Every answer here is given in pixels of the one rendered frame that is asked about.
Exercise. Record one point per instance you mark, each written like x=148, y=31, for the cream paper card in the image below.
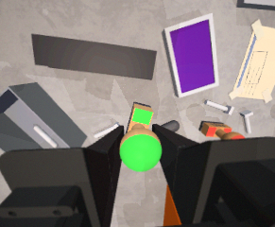
x=256, y=77

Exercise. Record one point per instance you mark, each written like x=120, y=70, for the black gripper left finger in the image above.
x=94, y=169

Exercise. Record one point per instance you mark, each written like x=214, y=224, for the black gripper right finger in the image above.
x=189, y=166

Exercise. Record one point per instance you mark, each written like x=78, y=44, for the purple ink pad in white tray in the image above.
x=191, y=54

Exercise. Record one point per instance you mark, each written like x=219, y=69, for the rubber stamp with red knob handle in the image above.
x=219, y=130

